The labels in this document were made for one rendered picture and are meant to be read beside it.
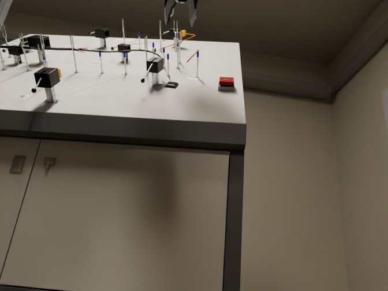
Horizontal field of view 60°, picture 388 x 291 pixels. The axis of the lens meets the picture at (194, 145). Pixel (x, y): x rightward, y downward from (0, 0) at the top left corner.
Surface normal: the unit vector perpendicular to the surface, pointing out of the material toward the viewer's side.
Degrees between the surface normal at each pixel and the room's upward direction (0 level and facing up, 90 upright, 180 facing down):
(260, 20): 180
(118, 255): 90
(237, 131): 90
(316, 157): 90
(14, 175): 90
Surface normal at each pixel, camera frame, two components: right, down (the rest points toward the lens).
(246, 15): -0.09, 0.91
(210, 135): -0.04, -0.40
